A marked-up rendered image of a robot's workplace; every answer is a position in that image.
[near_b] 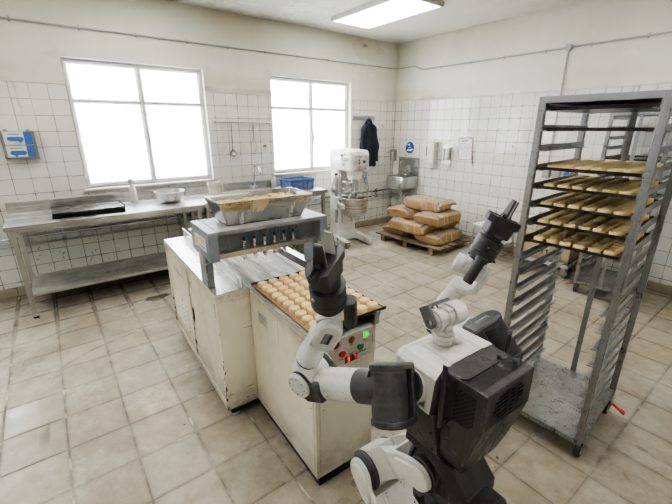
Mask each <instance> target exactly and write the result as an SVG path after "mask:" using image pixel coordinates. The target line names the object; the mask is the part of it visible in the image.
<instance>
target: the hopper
mask: <svg viewBox="0 0 672 504"><path fill-rule="evenodd" d="M278 192H282V193H284V194H291V195H292V196H283V197H274V198H265V199H258V198H260V197H262V196H264V197H269V196H268V194H269V193H273V194H275V193H278ZM244 195H245V196H244ZM258 195H259V196H258ZM312 195H313V193H311V192H307V191H303V190H299V189H295V188H292V187H286V188H276V189H266V190H256V191H246V192H236V193H225V194H215V195H205V196H203V197H204V198H205V200H206V202H207V203H208V205H209V207H210V208H211V210H212V212H213V213H214V215H215V217H216V219H217V220H218V221H219V222H221V223H222V224H224V225H226V226H234V225H240V224H247V223H254V222H261V221H267V220H274V219H281V218H287V217H294V216H301V215H302V213H303V211H304V209H305V207H306V205H307V203H308V202H309V200H310V198H311V196H312ZM244 197H251V198H252V199H256V200H248V201H240V200H242V198H244ZM239 199H240V200H239ZM230 200H231V201H230ZM236 200H237V201H239V202H234V201H236ZM228 202H230V203H228ZM220 203H221V204H220Z"/></svg>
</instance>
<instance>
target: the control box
mask: <svg viewBox="0 0 672 504"><path fill-rule="evenodd" d="M365 331H368V332H369V335H368V336H367V337H363V334H364V332H365ZM352 336H354V337H355V340H354V342H353V343H349V339H350V337H352ZM338 342H339V343H340V346H339V348H338V349H333V350H330V351H325V353H327V354H328V355H329V356H330V357H331V359H332V361H334V362H335V363H336V365H337V366H338V367H339V366H341V365H343V364H346V363H348V362H347V357H348V359H349V357H350V361H349V360H348V361H349V362H351V361H353V360H355V359H353V355H354V354H356V359H357V358H359V357H362V356H364V355H366V354H369V353H371V350H372V325H370V324H369V323H367V324H365V325H362V326H359V327H357V328H354V329H351V330H349V331H346V332H343V334H342V336H341V338H340V340H339V341H338ZM360 343H362V344H364V348H363V349H362V350H359V349H358V345H359V344H360ZM341 351H345V352H346V355H345V357H343V358H341V357H340V352H341ZM354 356H355V355H354Z"/></svg>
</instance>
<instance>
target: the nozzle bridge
mask: <svg viewBox="0 0 672 504"><path fill-rule="evenodd" d="M296 224H297V226H298V232H297V235H296V236H295V240H292V235H291V233H292V228H294V231H295V234H296V230H297V227H296ZM190 225H191V232H192V240H193V247H194V248H195V249H196V250H197V251H198V252H199V259H200V267H201V275H202V282H203V283H204V284H205V285H206V286H207V288H208V289H210V288H214V287H216V286H215V277H214V268H213V263H217V262H220V260H221V259H226V258H231V257H236V256H241V255H246V254H251V253H257V252H262V251H267V250H272V249H277V248H282V247H287V246H292V245H297V244H302V243H304V259H305V260H307V261H309V262H310V261H311V260H312V258H313V244H314V243H317V244H318V241H320V242H322V241H323V231H324V230H327V215H324V214H321V213H318V212H315V211H312V210H309V209H306V208H305V209H304V211H303V213H302V215H301V216H294V217H287V218H281V219H274V220H267V221H261V222H254V223H247V224H240V225H234V226H226V225H224V224H222V223H221V222H219V221H218V220H217V219H216V218H210V219H202V220H195V221H190ZM286 225H288V236H287V237H286V241H285V242H283V241H282V240H283V239H282V233H283V230H285V233H286V235H287V226H286ZM277 227H278V230H279V234H278V238H277ZM267 228H268V232H269V235H268V240H267V244H266V245H263V233H265V235H266V239H267ZM256 230H258V241H257V231H256ZM246 232H247V237H248V238H247V244H246V249H242V237H245V241H246ZM273 232H275V235H276V238H277V239H276V243H273V237H272V235H273ZM253 235H255V238H256V241H257V243H256V245H257V246H256V247H253V243H252V238H253Z"/></svg>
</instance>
